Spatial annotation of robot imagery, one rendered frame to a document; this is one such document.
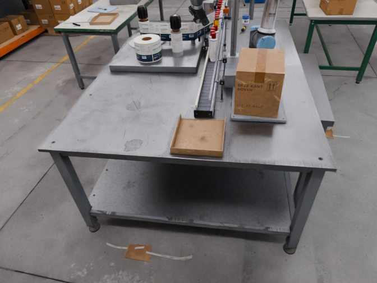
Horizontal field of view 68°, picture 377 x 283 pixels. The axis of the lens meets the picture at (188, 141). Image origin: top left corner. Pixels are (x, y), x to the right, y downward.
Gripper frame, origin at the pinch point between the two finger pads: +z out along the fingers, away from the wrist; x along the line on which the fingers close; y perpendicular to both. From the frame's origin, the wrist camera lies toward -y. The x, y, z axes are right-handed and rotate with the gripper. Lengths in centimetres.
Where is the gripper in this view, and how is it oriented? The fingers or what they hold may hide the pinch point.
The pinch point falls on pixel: (200, 22)
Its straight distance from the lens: 210.2
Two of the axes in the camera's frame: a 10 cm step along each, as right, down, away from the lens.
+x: -8.2, 5.7, 0.1
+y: -5.7, -8.2, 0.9
